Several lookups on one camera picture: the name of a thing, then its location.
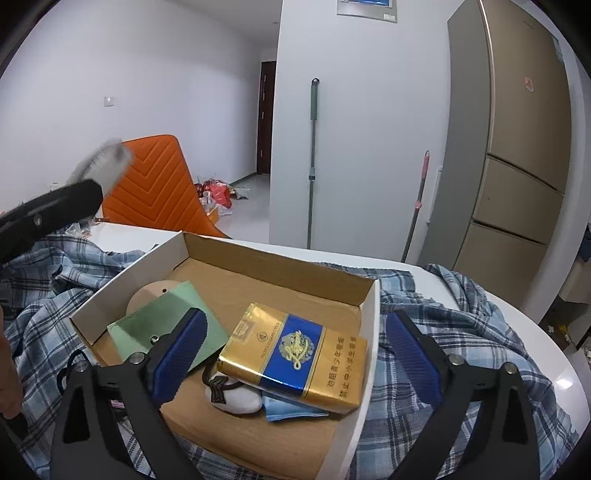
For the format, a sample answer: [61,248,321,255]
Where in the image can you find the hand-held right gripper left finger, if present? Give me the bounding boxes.
[50,307,208,480]

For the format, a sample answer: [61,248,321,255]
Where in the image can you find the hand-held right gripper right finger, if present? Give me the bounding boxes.
[385,309,541,480]

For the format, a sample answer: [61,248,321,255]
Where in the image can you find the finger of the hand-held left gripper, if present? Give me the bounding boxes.
[0,179,103,268]

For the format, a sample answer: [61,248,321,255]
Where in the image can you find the green paper booklet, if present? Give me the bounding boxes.
[107,281,230,374]

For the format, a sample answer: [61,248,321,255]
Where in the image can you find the beige round case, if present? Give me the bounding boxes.
[126,279,183,319]

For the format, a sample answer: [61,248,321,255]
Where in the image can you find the white plush hair tie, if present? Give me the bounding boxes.
[201,360,264,415]

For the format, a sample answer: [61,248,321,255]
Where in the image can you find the gold and blue cigarette carton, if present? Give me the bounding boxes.
[217,302,369,414]

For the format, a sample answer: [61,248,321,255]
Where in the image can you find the shallow cardboard box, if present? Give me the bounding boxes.
[69,231,382,480]

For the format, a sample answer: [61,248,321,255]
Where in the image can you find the person's left hand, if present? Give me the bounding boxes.
[0,307,24,418]

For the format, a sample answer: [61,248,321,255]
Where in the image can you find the blue plaid shirt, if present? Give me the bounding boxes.
[0,231,583,480]

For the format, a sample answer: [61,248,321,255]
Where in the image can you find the orange chair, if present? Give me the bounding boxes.
[99,135,232,240]

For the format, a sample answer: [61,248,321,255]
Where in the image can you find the red plastic bags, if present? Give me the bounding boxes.
[194,178,250,217]

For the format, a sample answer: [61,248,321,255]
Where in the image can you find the beige kitchen counter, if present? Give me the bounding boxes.
[556,258,591,305]

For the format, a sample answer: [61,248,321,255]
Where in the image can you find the dark brown door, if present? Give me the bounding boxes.
[256,60,278,175]

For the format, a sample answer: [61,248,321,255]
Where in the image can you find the gold refrigerator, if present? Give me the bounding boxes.
[418,0,580,296]

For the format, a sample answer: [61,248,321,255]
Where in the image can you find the grey electrical panel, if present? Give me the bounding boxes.
[336,0,399,23]

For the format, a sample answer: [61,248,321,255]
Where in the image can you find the pink broom handle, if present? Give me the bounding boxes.
[401,150,431,264]

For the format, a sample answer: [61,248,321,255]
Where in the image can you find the grey mop handle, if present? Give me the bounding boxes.
[305,78,322,250]

